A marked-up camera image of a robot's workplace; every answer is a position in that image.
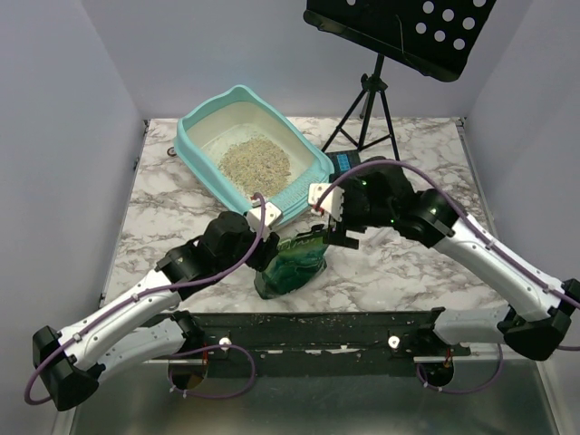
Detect beige litter pile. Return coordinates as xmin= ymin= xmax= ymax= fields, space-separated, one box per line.
xmin=218 ymin=136 xmax=291 ymax=198

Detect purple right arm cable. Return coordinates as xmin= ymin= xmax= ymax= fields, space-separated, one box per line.
xmin=314 ymin=160 xmax=580 ymax=395

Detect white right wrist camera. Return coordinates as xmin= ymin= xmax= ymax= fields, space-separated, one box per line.
xmin=307 ymin=183 xmax=344 ymax=222

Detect black bag clip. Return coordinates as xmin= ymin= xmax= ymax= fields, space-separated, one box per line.
xmin=290 ymin=224 xmax=336 ymax=247

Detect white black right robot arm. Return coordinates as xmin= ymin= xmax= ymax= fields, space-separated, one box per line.
xmin=308 ymin=157 xmax=579 ymax=361

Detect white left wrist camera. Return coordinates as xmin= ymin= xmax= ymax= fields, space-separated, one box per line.
xmin=246 ymin=201 xmax=283 ymax=240

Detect black lego baseplate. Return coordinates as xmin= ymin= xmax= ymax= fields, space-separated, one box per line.
xmin=326 ymin=150 xmax=361 ymax=175

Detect black tripod stand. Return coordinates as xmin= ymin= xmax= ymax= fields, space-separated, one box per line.
xmin=322 ymin=54 xmax=401 ymax=160

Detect teal cat litter box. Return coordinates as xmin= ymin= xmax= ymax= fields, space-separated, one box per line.
xmin=174 ymin=85 xmax=334 ymax=227

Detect green litter bag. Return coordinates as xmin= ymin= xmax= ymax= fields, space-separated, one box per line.
xmin=254 ymin=237 xmax=328 ymax=300

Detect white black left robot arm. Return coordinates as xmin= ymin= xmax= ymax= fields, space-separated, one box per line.
xmin=32 ymin=203 xmax=282 ymax=411

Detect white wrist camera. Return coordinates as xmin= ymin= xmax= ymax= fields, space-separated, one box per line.
xmin=307 ymin=183 xmax=344 ymax=222
xmin=246 ymin=201 xmax=283 ymax=240

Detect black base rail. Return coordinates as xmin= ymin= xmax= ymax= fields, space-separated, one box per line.
xmin=145 ymin=308 xmax=498 ymax=380

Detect black music stand tray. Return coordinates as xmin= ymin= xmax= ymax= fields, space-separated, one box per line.
xmin=303 ymin=0 xmax=496 ymax=82

